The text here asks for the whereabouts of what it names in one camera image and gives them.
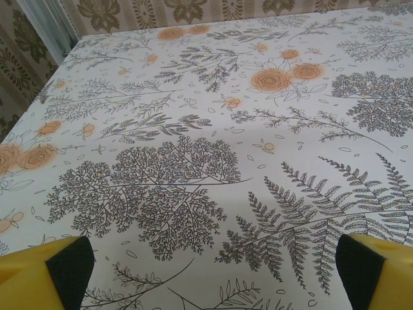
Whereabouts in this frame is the aluminium frame post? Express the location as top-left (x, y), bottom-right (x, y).
top-left (21, 0), bottom-right (80, 64)

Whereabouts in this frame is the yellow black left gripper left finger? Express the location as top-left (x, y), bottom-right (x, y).
top-left (0, 235), bottom-right (95, 310)

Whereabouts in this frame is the floral tablecloth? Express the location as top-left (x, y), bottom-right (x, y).
top-left (0, 3), bottom-right (413, 310)

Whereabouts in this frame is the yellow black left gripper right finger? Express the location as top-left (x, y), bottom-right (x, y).
top-left (335, 232), bottom-right (413, 310)

